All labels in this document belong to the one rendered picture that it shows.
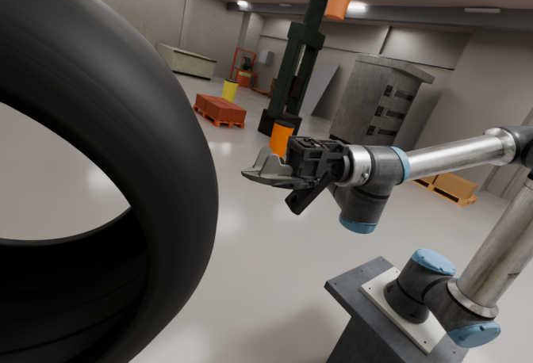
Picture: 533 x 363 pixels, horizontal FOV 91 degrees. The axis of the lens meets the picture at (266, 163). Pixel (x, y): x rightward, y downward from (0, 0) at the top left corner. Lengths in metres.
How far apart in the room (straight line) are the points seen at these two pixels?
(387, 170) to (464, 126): 7.72
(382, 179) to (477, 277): 0.60
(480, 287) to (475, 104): 7.36
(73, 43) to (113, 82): 0.03
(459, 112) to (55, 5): 8.30
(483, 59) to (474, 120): 1.46
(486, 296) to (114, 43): 1.15
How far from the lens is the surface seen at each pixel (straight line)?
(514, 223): 1.04
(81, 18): 0.27
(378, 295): 1.39
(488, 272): 1.11
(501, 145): 1.01
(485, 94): 8.32
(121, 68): 0.26
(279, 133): 4.39
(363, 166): 0.56
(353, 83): 7.36
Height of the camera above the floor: 1.41
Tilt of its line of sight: 20 degrees down
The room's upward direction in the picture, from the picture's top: 17 degrees clockwise
